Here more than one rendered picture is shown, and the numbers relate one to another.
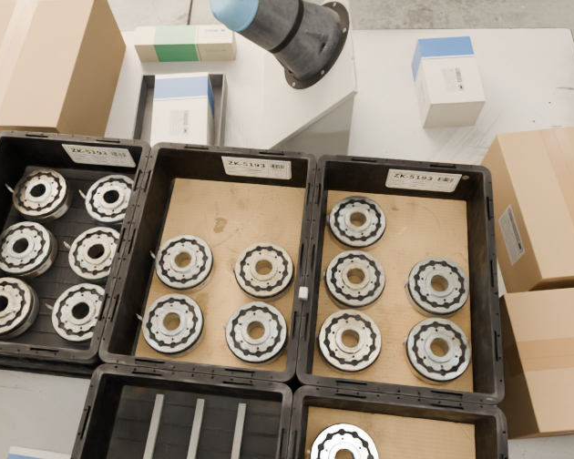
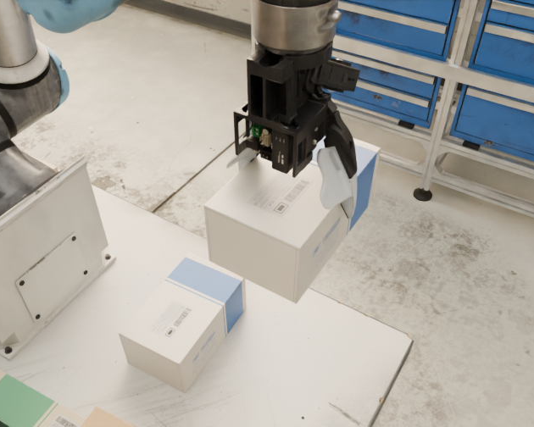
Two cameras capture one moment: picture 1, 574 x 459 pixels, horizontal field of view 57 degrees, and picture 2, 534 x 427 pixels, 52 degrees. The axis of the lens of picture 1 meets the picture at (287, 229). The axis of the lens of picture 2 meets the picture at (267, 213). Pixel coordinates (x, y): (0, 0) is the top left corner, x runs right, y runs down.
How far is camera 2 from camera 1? 88 cm
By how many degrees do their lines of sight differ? 26
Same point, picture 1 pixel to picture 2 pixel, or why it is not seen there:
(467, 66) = (203, 312)
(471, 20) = (468, 300)
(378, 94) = (126, 299)
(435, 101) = (125, 332)
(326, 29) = (6, 186)
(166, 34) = not seen: outside the picture
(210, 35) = not seen: hidden behind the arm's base
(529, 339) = not seen: outside the picture
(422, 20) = (411, 275)
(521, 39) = (340, 321)
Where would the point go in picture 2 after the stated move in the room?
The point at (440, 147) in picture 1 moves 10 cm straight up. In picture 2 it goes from (121, 397) to (109, 364)
